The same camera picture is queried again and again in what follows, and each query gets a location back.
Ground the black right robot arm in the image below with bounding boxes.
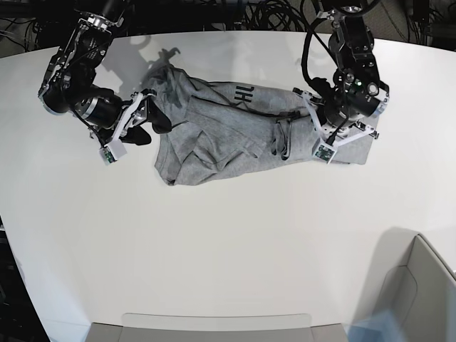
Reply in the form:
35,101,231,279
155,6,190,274
38,1,172,147

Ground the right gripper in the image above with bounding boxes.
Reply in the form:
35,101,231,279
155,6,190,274
85,88,171,146

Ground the black cable bundle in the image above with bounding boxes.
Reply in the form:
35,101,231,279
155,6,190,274
199,0,314,33

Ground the grey T-shirt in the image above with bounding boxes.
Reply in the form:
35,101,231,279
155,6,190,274
144,66,372,187

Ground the grey bin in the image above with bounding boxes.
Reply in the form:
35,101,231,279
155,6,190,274
86,313,348,341
375,234,455,341

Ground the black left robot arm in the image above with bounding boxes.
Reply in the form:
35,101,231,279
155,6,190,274
301,1,389,146

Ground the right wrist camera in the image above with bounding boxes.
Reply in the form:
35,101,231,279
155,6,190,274
99,140,127,165

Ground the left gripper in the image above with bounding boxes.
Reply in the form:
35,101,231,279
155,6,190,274
292,88,378,146

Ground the blue translucent plastic sheet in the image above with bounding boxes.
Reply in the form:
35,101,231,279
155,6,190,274
345,309,398,342

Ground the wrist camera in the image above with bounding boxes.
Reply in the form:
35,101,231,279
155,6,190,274
312,142,337,164
99,140,127,165

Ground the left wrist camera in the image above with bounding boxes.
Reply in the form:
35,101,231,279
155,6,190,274
312,142,337,164

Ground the grey bin at bottom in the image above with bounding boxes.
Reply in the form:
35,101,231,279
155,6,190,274
86,313,348,341

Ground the grey bin at right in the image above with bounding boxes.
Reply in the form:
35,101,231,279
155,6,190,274
375,234,455,341

